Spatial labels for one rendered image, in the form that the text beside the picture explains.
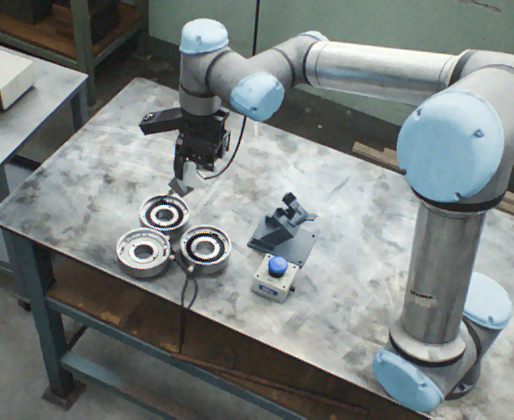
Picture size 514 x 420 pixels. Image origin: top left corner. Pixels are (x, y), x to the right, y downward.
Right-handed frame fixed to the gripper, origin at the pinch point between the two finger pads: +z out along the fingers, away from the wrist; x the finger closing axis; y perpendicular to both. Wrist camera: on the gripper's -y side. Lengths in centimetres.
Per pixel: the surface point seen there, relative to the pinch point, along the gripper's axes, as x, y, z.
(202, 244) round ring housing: -4.5, 6.6, 11.5
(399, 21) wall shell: 155, 15, 35
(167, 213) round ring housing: -0.2, -4.0, 11.7
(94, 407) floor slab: -14, -20, 93
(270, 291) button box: -9.5, 24.0, 10.8
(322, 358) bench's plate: -17.2, 38.2, 13.3
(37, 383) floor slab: -15, -40, 93
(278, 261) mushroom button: -5.7, 23.5, 5.7
